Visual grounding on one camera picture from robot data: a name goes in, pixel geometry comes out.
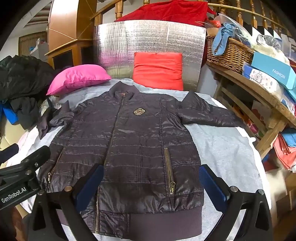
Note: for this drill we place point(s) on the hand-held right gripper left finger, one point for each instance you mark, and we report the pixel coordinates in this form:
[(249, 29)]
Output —
[(90, 185)]

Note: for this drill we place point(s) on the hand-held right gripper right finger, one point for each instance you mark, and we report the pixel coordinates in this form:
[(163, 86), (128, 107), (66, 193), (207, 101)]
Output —
[(212, 187)]

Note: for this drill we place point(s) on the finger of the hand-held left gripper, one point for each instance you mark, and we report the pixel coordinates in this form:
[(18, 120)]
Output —
[(9, 151), (37, 156)]

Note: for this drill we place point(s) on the dark grey quilted jacket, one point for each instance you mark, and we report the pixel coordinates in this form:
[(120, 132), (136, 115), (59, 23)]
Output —
[(129, 143)]

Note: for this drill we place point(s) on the cream sofa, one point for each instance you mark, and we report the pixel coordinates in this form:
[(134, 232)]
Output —
[(10, 136)]

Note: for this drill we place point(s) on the blue garment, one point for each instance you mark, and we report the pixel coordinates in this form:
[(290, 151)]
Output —
[(9, 113)]

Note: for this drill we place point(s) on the light grey blanket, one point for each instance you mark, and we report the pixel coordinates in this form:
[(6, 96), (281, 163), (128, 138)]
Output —
[(222, 148)]

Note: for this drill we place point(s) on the dark grey garment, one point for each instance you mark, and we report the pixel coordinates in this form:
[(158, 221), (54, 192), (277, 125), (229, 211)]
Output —
[(27, 111)]

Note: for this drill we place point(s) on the black puffer jacket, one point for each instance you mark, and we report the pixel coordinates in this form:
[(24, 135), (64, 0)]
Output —
[(23, 74)]

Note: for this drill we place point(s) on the stack of folded cloths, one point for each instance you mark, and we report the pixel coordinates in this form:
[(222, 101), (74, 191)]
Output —
[(286, 148)]

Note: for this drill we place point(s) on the pink pillow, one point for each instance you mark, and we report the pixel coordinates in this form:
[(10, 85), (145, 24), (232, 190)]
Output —
[(76, 77)]

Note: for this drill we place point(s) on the wooden shelf table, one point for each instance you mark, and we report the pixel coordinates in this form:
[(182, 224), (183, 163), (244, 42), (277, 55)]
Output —
[(261, 92)]

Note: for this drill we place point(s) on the wooden window screen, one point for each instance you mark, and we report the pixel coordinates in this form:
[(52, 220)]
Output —
[(30, 42)]

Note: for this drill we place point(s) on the white printed box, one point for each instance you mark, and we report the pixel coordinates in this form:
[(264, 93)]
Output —
[(263, 80)]

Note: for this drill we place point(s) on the red pillow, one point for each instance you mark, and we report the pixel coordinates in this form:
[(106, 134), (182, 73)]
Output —
[(157, 69)]

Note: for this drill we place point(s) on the wooden cabinet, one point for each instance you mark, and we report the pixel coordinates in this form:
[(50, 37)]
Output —
[(67, 27)]

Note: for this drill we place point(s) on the blue cardboard box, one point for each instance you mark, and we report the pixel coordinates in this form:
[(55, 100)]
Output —
[(270, 67)]

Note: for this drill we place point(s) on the wicker basket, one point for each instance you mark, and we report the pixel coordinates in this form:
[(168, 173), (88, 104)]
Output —
[(229, 52)]

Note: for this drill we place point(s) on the white plastic bag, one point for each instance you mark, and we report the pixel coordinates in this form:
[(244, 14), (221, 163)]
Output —
[(270, 46)]

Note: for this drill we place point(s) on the light blue cloth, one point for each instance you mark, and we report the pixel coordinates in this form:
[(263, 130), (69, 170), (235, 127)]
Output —
[(223, 34)]

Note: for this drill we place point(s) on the silver foil mat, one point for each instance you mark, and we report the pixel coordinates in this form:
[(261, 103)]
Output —
[(148, 37)]

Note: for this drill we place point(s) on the wooden railing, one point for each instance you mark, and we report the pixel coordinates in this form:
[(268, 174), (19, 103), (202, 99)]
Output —
[(252, 12)]

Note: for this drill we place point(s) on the red cloth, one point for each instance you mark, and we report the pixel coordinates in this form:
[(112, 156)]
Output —
[(168, 10)]

